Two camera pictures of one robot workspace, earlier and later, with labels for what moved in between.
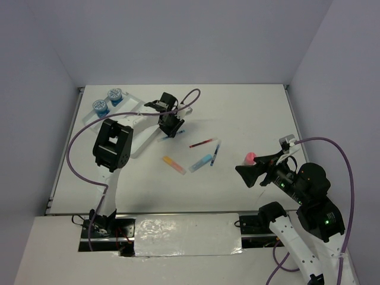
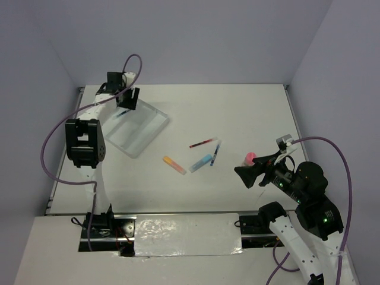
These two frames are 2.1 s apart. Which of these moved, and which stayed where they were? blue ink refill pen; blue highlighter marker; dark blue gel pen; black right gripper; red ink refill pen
Moved: blue ink refill pen
Stayed: black right gripper; blue highlighter marker; red ink refill pen; dark blue gel pen
